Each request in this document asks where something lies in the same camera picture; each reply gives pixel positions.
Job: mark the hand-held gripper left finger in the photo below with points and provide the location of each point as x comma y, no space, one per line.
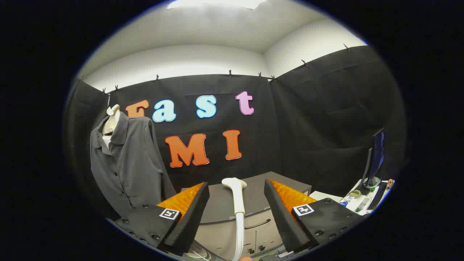
192,217

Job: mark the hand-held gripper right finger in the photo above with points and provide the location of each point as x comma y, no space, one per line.
279,214

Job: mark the grey button shirt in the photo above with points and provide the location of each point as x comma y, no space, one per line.
134,159

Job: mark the white cluttered desk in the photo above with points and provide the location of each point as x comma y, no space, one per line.
326,196

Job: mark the black keyboard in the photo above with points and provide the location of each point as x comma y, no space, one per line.
377,195

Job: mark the black computer monitor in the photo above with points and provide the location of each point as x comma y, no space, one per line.
377,152

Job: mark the white mannequin torso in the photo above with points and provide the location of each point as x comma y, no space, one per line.
112,121

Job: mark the row of black clips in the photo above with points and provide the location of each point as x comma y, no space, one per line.
230,73

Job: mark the ceiling light panel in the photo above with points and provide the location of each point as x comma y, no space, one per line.
217,3

